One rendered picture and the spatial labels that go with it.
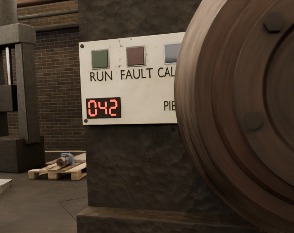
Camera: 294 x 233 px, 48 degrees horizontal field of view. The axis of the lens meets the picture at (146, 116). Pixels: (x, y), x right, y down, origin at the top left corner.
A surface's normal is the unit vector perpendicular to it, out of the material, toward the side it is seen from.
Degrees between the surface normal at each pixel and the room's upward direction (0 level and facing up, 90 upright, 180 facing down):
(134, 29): 90
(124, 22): 90
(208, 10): 90
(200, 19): 90
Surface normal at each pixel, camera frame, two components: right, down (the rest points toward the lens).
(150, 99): -0.29, 0.06
